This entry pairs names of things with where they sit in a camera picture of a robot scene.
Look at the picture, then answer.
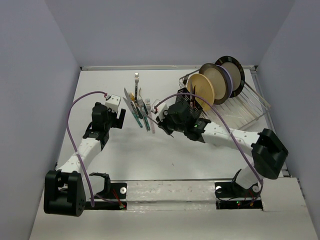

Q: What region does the green marbled handle knife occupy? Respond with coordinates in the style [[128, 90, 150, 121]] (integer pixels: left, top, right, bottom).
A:
[[123, 98, 143, 128]]

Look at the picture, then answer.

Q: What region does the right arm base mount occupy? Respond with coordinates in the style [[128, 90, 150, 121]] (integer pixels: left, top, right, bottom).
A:
[[214, 181, 263, 210]]

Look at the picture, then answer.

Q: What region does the black handled fork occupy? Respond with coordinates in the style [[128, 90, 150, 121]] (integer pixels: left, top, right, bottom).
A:
[[182, 74, 189, 87]]

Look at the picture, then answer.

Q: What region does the clear drain tray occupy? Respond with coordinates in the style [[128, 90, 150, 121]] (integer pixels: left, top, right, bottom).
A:
[[201, 93, 269, 130]]

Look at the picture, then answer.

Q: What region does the wire dish rack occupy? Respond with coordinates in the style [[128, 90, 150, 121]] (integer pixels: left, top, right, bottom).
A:
[[178, 72, 272, 133]]

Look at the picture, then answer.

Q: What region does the brown rimmed beige plate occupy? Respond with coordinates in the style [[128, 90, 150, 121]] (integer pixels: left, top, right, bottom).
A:
[[199, 63, 228, 105]]

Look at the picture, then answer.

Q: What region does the purple plate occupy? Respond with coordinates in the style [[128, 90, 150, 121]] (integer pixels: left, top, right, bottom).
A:
[[217, 65, 233, 98]]

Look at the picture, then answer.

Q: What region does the black utensil caddy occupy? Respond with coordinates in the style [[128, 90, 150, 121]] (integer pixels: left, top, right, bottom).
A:
[[175, 87, 203, 118]]

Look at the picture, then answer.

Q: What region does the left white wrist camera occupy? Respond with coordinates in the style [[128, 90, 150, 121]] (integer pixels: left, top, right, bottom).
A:
[[104, 94, 121, 114]]

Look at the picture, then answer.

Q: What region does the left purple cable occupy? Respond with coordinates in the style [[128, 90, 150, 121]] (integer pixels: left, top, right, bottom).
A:
[[67, 90, 111, 208]]

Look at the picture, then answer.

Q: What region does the gold fork green handle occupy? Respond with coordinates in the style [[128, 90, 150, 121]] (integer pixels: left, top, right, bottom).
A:
[[129, 92, 143, 119]]

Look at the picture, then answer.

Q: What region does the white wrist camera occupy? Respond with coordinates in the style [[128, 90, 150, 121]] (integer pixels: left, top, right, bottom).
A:
[[151, 99, 169, 122], [104, 94, 121, 114]]

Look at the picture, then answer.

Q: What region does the yellow plate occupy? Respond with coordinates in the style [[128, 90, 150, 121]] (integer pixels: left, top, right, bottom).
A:
[[186, 73, 215, 112]]

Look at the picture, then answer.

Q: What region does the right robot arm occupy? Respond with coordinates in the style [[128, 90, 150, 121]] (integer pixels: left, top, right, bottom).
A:
[[155, 102, 288, 196]]

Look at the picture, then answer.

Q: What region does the black patterned plate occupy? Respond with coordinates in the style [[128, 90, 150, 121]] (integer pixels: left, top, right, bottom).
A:
[[215, 55, 246, 98]]

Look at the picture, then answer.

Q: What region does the black handled knife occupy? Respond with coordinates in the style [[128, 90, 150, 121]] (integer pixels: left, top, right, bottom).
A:
[[190, 87, 198, 109]]

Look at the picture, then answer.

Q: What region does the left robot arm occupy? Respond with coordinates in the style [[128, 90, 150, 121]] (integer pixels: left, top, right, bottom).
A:
[[43, 95, 126, 217]]

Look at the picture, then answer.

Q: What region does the grey marbled handle knife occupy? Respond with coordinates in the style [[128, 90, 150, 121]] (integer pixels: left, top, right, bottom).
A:
[[124, 88, 143, 119]]

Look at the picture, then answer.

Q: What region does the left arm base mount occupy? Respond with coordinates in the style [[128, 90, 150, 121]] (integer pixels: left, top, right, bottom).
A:
[[85, 182, 128, 211]]

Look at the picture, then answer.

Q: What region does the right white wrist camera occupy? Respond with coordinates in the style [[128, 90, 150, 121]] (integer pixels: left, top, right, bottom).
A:
[[151, 99, 169, 122]]

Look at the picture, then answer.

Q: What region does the silver fork black handle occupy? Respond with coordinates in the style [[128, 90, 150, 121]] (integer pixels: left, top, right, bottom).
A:
[[134, 72, 140, 102]]

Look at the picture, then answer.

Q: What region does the pink handled knife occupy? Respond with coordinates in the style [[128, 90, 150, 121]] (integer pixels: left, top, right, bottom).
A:
[[190, 82, 195, 102]]

